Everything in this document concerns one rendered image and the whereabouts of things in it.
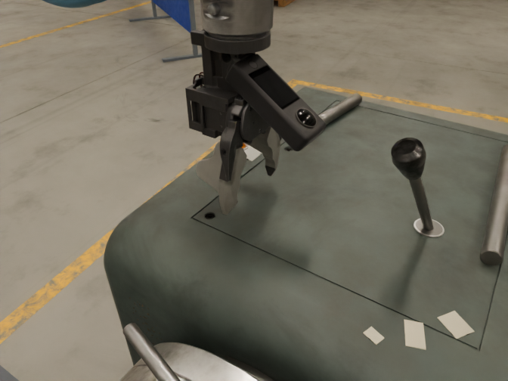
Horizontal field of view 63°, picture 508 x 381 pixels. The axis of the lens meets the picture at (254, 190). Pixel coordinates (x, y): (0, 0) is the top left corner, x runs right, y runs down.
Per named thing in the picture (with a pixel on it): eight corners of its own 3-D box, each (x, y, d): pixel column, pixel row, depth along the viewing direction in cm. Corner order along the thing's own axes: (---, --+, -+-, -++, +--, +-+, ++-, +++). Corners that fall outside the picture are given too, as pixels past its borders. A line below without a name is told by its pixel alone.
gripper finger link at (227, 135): (232, 175, 51) (248, 106, 49) (243, 180, 51) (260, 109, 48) (209, 178, 47) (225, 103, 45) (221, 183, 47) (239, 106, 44)
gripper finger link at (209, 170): (197, 201, 54) (212, 132, 52) (234, 217, 52) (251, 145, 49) (181, 204, 52) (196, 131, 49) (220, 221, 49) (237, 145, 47)
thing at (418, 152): (393, 166, 45) (402, 127, 42) (423, 176, 43) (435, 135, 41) (380, 184, 42) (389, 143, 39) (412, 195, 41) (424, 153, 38)
